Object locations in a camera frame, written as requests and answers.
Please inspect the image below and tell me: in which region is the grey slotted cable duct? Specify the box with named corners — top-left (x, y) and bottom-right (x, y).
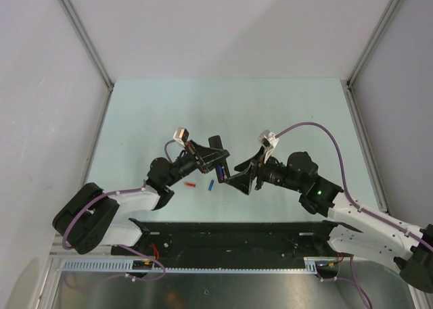
top-left (62, 258), bottom-right (336, 275)

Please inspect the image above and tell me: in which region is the blue magenta battery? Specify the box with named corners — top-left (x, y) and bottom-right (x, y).
top-left (217, 165), bottom-right (227, 183)

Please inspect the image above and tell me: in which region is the light blue battery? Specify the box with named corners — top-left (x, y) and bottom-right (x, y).
top-left (208, 179), bottom-right (214, 191)

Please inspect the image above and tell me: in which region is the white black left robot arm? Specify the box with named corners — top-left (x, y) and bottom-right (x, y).
top-left (52, 140), bottom-right (229, 255)

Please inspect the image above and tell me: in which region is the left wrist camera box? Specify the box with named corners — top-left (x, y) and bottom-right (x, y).
top-left (173, 127), bottom-right (189, 145)

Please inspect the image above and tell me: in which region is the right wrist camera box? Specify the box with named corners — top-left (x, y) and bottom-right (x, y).
top-left (258, 130), bottom-right (279, 163)

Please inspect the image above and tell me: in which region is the black remote control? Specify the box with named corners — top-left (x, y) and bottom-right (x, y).
top-left (208, 135), bottom-right (230, 183)

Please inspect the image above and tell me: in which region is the aluminium frame post left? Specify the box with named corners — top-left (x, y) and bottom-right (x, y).
top-left (50, 0), bottom-right (114, 92)

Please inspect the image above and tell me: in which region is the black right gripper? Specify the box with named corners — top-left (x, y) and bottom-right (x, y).
top-left (225, 145), bottom-right (304, 195)

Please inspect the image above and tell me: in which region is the aluminium frame post right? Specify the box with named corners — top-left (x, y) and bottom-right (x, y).
top-left (346, 0), bottom-right (412, 87)

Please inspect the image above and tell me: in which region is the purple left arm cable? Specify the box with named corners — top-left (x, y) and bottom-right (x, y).
top-left (62, 139), bottom-right (177, 251)

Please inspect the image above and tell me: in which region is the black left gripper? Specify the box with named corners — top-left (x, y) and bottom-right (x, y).
top-left (164, 139), bottom-right (228, 187)

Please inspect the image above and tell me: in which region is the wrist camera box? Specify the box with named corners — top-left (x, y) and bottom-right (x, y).
top-left (258, 130), bottom-right (279, 163)
top-left (173, 127), bottom-right (189, 145)

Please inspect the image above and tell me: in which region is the aluminium frame post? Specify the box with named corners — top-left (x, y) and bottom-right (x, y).
top-left (346, 0), bottom-right (412, 87)
top-left (50, 0), bottom-right (114, 92)

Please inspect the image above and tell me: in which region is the red orange battery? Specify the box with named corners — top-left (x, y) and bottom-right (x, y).
top-left (184, 182), bottom-right (196, 188)

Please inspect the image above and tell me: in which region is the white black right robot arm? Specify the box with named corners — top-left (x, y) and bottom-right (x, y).
top-left (226, 149), bottom-right (432, 293)

